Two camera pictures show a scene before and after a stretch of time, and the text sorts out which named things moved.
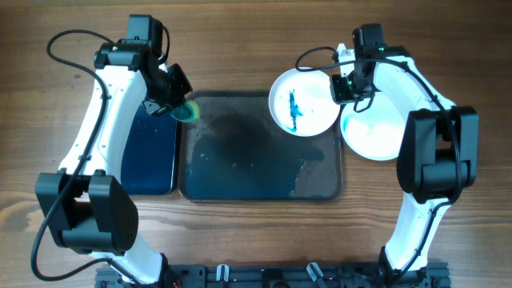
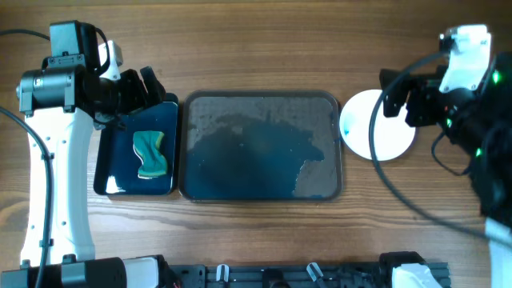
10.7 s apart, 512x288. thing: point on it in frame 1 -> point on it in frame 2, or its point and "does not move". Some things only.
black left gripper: (183, 86) -> (138, 96)
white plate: (301, 102) -> (392, 137)
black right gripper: (339, 94) -> (422, 88)
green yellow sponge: (187, 112) -> (149, 145)
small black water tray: (149, 164) does not move
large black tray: (234, 151) does not move
